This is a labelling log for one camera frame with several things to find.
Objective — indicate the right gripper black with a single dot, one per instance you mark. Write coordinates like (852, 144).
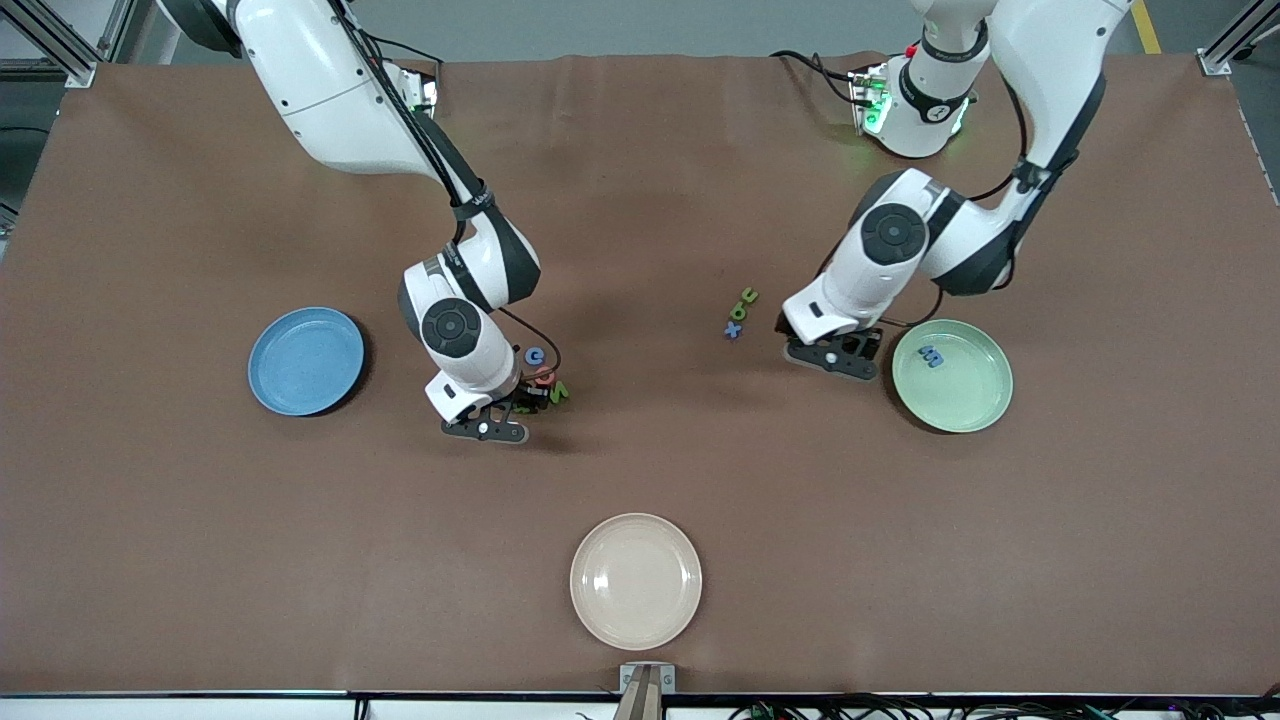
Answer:
(524, 396)

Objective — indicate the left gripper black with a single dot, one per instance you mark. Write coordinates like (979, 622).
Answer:
(868, 342)

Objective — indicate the green foam letter N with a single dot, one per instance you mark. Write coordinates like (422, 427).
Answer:
(560, 392)

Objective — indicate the blue foam letter m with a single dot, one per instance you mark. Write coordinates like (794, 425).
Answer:
(931, 356)

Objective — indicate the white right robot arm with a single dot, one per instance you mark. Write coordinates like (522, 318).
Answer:
(320, 90)

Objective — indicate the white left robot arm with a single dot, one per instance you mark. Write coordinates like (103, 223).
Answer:
(1050, 60)

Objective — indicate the light green plate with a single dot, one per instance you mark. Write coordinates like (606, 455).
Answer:
(960, 390)

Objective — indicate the cream plate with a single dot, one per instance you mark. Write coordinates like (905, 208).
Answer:
(636, 581)

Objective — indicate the blue plate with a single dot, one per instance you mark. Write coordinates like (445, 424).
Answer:
(306, 361)

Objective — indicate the brown table cover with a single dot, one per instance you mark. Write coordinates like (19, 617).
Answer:
(640, 200)

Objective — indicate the base connector box green light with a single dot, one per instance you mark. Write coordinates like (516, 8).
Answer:
(420, 88)
(870, 100)

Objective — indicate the aluminium frame post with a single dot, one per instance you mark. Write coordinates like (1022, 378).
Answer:
(1215, 65)
(80, 72)

